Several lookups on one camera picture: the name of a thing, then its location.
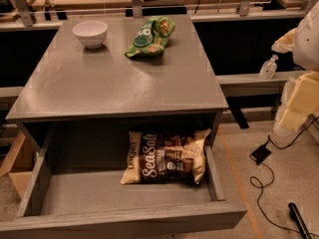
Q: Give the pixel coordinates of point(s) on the cream foam-padded gripper finger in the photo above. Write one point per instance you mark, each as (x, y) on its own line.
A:
(300, 99)

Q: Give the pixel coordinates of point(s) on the brown sea salt chip bag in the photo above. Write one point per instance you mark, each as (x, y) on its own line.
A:
(158, 157)

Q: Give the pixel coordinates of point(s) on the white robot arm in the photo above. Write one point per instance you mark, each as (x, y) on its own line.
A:
(303, 42)

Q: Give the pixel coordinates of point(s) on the green chip bag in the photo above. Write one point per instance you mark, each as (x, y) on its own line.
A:
(152, 38)

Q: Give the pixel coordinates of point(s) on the grey cabinet counter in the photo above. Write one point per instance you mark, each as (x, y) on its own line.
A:
(72, 83)

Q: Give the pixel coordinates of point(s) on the open grey top drawer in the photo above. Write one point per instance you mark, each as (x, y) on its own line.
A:
(75, 193)

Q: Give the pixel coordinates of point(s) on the clear hand sanitizer bottle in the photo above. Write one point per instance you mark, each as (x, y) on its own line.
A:
(268, 68)

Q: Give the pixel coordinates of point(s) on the black power adapter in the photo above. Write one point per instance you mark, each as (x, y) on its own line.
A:
(259, 154)

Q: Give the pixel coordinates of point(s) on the white ceramic bowl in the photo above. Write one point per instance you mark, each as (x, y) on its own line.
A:
(91, 34)

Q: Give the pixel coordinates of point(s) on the cardboard box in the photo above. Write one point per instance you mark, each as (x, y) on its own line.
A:
(19, 163)

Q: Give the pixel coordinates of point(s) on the grey side shelf rail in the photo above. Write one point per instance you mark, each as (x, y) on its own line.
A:
(253, 85)

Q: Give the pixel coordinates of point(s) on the metal railing frame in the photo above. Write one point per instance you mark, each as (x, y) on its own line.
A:
(49, 14)

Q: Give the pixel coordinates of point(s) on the black cylindrical handle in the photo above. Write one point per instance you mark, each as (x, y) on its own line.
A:
(296, 216)

